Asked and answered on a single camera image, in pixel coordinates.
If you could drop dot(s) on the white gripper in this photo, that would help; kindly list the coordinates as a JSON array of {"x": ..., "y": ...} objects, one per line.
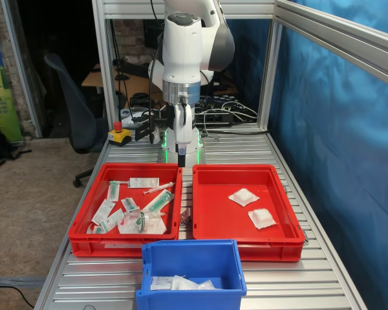
[{"x": 186, "y": 129}]

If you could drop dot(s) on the white bandage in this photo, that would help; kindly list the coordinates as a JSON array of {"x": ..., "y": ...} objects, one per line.
[
  {"x": 242, "y": 196},
  {"x": 261, "y": 218}
]

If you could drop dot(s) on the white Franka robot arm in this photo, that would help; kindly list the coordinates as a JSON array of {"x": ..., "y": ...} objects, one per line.
[{"x": 181, "y": 48}]

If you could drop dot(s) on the red box with bandages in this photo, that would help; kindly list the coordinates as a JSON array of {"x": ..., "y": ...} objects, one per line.
[{"x": 213, "y": 213}]

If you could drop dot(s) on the red box with syringes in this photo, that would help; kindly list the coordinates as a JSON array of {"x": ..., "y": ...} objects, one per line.
[{"x": 87, "y": 248}]

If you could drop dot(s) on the clear thin syringe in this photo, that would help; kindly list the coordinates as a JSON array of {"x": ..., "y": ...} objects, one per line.
[{"x": 160, "y": 188}]

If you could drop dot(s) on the white flat rectangular packet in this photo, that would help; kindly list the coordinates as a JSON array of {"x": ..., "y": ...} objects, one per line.
[{"x": 144, "y": 182}]

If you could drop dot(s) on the large packaged green syringe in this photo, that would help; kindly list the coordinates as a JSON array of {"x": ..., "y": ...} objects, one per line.
[{"x": 160, "y": 200}]

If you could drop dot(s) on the black power strip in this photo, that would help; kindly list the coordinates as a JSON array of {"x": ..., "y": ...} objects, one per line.
[{"x": 220, "y": 119}]

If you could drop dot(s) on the yellow emergency stop button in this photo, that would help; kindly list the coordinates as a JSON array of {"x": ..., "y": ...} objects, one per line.
[{"x": 119, "y": 135}]

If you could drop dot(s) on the small green needle packet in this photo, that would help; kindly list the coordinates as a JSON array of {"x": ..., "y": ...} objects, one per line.
[{"x": 129, "y": 204}]

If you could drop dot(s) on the large clear plastic pouch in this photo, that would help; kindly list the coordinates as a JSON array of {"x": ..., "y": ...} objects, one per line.
[{"x": 148, "y": 226}]

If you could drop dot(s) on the packaged green plunger syringe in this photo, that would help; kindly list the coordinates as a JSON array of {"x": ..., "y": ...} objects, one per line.
[{"x": 113, "y": 191}]

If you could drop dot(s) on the white labelled packet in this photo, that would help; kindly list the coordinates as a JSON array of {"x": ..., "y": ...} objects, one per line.
[
  {"x": 112, "y": 220},
  {"x": 103, "y": 211}
]

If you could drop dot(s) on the blue storage bin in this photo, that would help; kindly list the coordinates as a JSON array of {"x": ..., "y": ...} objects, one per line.
[{"x": 187, "y": 258}]

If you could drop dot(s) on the dark grey office chair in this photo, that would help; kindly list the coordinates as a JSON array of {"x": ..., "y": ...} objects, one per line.
[{"x": 81, "y": 122}]

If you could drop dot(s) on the small green cap packet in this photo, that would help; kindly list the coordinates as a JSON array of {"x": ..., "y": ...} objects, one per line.
[{"x": 95, "y": 229}]

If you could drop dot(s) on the wooden desk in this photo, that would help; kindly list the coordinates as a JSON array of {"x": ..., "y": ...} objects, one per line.
[{"x": 92, "y": 80}]

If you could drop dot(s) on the clear wrapped bandage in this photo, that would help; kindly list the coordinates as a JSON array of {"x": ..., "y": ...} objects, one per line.
[{"x": 189, "y": 284}]

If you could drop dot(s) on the white printed paper packet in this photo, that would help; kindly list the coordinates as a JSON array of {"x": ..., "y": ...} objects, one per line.
[{"x": 160, "y": 283}]

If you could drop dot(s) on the blue curtain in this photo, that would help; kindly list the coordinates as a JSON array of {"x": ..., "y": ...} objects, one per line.
[{"x": 342, "y": 161}]

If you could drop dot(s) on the green printed banner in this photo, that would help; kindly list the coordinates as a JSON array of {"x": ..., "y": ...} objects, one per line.
[{"x": 0, "y": 97}]

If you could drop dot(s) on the grey metal floor bar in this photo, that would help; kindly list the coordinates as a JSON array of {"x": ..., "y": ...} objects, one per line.
[{"x": 16, "y": 281}]

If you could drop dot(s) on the metal corner bracket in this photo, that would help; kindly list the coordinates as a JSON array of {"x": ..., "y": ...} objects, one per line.
[{"x": 186, "y": 218}]

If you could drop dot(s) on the aluminium profile frame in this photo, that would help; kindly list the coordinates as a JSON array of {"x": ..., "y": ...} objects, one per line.
[{"x": 104, "y": 64}]

